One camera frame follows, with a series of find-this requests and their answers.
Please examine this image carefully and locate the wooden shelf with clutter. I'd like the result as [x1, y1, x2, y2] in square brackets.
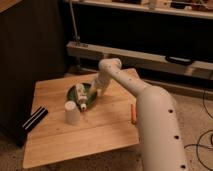
[63, 0, 213, 20]

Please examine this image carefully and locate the white paper cup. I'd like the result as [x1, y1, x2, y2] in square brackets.
[64, 101, 80, 125]

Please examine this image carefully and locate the metal pole stand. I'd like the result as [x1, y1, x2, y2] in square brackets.
[69, 0, 86, 74]

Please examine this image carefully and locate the dark cabinet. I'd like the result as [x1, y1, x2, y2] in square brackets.
[0, 0, 66, 147]

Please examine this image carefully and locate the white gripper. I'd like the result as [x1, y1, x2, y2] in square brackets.
[88, 75, 110, 95]

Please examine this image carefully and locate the white plastic bottle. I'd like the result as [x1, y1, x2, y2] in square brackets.
[75, 83, 87, 111]

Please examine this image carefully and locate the green ceramic bowl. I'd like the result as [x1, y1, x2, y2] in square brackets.
[67, 83, 97, 110]

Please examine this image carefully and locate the orange marker pen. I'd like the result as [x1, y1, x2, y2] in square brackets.
[131, 104, 136, 124]

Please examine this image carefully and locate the black handle on rail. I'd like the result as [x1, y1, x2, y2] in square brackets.
[165, 56, 195, 66]

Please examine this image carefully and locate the black floor cable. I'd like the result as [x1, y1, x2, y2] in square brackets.
[184, 71, 213, 163]

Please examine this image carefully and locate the metal beam rail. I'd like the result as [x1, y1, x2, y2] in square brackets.
[66, 41, 213, 79]

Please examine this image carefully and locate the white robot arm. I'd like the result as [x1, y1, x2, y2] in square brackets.
[90, 58, 188, 171]

